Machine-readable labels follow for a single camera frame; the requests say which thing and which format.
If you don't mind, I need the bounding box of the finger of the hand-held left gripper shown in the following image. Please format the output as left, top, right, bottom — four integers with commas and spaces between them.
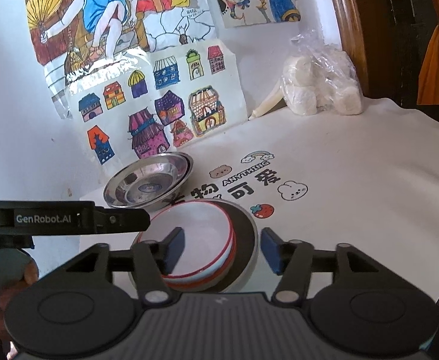
94, 204, 151, 234

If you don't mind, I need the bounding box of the plastic bag of white rolls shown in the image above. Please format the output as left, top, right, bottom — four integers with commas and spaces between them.
281, 32, 365, 117

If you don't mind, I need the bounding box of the white rolled paper tube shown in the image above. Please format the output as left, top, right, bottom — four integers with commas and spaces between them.
251, 80, 291, 121

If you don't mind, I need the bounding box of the person's left hand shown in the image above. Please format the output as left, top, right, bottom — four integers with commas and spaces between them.
0, 257, 41, 346

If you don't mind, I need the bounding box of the printed white tablecloth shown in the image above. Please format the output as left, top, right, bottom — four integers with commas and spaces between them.
79, 97, 439, 302

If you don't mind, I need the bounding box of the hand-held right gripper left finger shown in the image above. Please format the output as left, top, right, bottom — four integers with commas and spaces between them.
65, 226, 186, 307

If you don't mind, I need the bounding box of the child with fan drawing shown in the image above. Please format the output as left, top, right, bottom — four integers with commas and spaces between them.
23, 0, 217, 88

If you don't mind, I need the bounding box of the colourful houses drawing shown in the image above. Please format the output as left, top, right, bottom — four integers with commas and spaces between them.
45, 38, 248, 166

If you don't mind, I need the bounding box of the white red-rimmed bowl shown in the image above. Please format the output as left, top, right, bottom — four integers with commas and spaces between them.
163, 225, 236, 284
136, 202, 233, 279

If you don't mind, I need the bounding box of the stainless steel plate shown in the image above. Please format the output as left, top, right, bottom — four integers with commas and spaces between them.
109, 156, 181, 206
103, 151, 194, 211

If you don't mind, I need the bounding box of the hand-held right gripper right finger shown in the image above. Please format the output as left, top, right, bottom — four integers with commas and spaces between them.
261, 227, 380, 305

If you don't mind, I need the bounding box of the wooden curved frame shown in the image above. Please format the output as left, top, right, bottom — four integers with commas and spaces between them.
323, 0, 371, 98

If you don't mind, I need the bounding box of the dark grey plate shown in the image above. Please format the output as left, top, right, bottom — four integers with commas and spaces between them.
128, 200, 260, 294

